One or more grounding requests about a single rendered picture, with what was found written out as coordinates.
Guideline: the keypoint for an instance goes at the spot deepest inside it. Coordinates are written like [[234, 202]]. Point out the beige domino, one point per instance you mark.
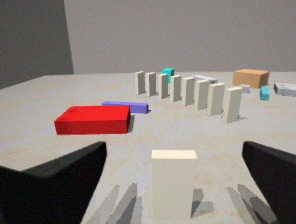
[[232, 104], [201, 94], [173, 174], [175, 88], [215, 98], [151, 84], [162, 86], [188, 91], [140, 82]]

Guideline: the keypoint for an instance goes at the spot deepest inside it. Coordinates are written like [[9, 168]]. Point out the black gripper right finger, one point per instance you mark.
[[274, 172]]

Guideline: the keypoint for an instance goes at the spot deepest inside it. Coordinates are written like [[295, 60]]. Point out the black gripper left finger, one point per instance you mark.
[[54, 192]]

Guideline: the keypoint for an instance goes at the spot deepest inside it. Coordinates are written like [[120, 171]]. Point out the red rectangular block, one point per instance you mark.
[[90, 120]]

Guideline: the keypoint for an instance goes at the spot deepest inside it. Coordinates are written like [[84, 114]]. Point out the tan square block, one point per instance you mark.
[[254, 78]]

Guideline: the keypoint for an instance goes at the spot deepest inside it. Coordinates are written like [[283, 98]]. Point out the purple flat bar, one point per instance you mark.
[[134, 107]]

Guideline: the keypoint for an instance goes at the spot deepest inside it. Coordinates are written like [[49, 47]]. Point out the grey flat block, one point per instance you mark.
[[285, 89]]

